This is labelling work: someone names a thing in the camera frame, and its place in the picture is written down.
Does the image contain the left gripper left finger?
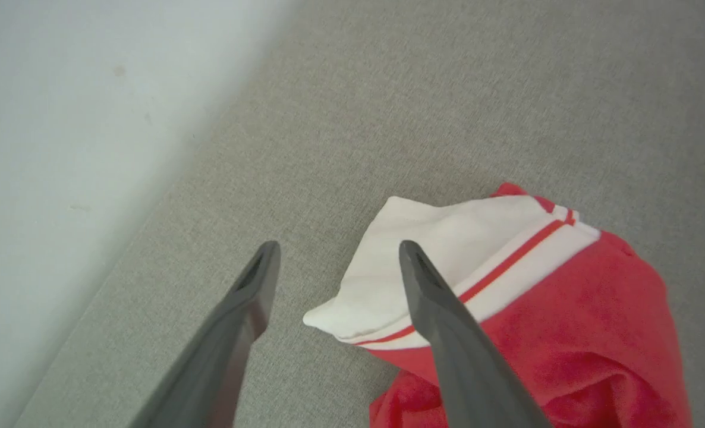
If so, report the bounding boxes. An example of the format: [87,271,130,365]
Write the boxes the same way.
[130,240,282,428]

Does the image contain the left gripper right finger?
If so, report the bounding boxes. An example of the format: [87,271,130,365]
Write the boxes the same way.
[398,240,553,428]

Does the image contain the grey fabric sofa cushion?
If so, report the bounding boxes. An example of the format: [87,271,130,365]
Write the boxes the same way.
[14,0,705,428]

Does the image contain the red and white jersey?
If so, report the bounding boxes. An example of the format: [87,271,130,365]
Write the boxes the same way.
[303,182,693,428]

